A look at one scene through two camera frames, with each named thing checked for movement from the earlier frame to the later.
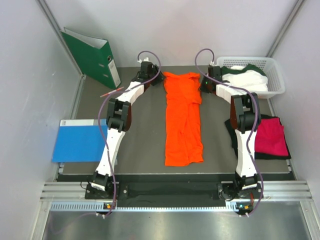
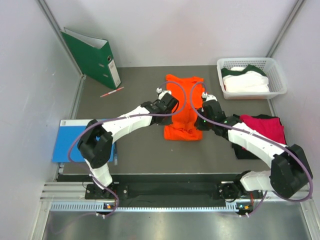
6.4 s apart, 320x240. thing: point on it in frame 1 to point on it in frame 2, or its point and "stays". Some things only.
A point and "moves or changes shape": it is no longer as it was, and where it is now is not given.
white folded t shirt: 248,79 stays
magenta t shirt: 270,138 stays
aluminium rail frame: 70,197 stays
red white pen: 112,91 stays
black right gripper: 202,88 to 199,126
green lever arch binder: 94,56 stays
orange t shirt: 184,128 moves or changes shape
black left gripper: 159,79 to 168,121
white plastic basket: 267,65 stays
